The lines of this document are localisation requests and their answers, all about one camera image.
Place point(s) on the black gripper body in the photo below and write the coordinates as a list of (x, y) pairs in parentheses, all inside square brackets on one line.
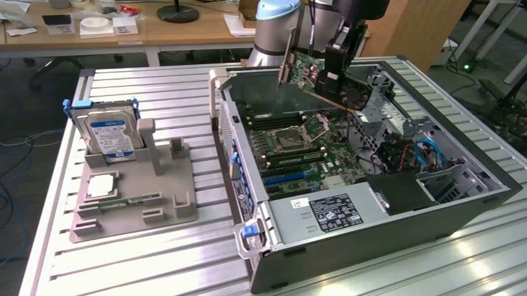
[(362, 10)]

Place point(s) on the graphics card with black fan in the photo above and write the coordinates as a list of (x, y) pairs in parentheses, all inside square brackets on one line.
[(305, 68)]

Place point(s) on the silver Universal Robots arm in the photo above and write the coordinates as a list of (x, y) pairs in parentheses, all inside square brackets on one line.
[(272, 40)]

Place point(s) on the wooden cabinet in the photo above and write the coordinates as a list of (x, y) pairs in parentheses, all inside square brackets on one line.
[(412, 31)]

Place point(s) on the metal socket cover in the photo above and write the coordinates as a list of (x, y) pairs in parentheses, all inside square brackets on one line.
[(320, 123)]

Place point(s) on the silver disk bay cage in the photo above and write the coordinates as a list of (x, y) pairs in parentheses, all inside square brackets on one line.
[(370, 120)]

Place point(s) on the white power socket box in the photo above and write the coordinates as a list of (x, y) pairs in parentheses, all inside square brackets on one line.
[(446, 55)]

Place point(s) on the green motherboard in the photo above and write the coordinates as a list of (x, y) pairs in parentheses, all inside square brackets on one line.
[(334, 145)]

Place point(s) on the white paper stack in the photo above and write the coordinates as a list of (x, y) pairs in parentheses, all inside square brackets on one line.
[(240, 27)]

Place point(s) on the CPU socket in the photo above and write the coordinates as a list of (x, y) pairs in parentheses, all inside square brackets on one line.
[(290, 138)]

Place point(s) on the brown cardboard box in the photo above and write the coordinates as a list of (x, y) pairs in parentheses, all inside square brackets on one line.
[(249, 10)]

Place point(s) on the black stand foot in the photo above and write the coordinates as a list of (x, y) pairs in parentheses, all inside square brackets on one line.
[(490, 86)]

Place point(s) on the wooden desk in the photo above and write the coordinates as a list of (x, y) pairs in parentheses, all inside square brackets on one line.
[(186, 34)]

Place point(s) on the blue expansion slot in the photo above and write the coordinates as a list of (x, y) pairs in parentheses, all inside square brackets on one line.
[(285, 179)]

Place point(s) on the black round lamp base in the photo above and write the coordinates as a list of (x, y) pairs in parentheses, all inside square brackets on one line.
[(178, 14)]

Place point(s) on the grey power supply unit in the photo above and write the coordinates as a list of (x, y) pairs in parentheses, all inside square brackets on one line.
[(297, 222)]

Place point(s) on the white labelled box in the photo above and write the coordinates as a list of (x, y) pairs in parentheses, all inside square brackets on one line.
[(126, 26)]

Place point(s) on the red small item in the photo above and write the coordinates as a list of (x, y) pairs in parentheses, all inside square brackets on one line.
[(130, 10)]

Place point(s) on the blue case latch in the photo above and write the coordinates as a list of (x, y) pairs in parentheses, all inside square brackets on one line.
[(249, 232)]

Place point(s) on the white box with round dish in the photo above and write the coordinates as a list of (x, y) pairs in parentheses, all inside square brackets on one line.
[(97, 27)]

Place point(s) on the open black PC case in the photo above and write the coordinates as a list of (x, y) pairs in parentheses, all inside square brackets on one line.
[(370, 246)]

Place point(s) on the hard disk in blue caddy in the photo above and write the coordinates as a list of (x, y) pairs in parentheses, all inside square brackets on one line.
[(103, 142)]

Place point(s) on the white tape roll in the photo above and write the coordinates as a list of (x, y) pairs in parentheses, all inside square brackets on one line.
[(78, 3)]

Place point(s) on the green RAM stick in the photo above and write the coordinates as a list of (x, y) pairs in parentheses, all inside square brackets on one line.
[(123, 203)]

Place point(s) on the black office chair base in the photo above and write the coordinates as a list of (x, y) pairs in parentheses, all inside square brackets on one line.
[(54, 66)]

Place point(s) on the white box with black top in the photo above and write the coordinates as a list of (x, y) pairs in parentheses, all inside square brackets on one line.
[(59, 23)]

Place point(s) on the silver CPU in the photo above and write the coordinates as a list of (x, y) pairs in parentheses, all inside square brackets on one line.
[(102, 186)]

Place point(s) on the grey cup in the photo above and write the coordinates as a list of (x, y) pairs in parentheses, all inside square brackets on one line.
[(61, 3)]

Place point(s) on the grey parts rack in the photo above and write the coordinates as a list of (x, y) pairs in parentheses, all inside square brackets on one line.
[(123, 222)]

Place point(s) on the white paper slip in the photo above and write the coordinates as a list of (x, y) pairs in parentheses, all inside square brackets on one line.
[(21, 31)]

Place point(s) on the clear plastic bag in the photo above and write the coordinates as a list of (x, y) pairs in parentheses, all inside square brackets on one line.
[(14, 13)]

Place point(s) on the green lit switch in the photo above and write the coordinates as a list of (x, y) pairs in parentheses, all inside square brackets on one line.
[(466, 66)]

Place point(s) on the white desk frame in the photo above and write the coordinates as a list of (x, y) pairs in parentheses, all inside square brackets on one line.
[(482, 31)]

